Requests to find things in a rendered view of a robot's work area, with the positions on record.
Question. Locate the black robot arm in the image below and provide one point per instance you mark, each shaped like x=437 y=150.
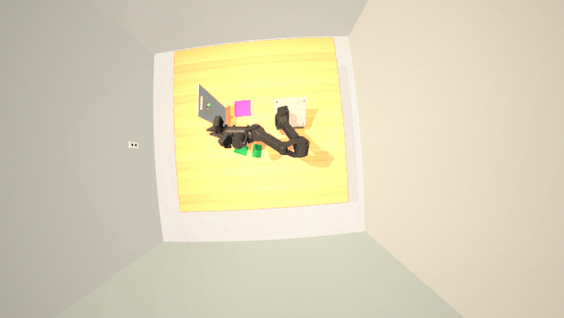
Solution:
x=258 y=133

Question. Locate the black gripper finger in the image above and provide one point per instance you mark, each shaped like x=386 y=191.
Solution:
x=211 y=129
x=215 y=135

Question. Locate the light grey panel with socket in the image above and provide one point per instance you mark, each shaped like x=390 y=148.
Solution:
x=209 y=113

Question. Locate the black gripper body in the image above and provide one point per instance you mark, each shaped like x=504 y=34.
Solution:
x=218 y=125

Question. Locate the pink flat square marking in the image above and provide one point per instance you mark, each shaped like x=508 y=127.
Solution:
x=242 y=108

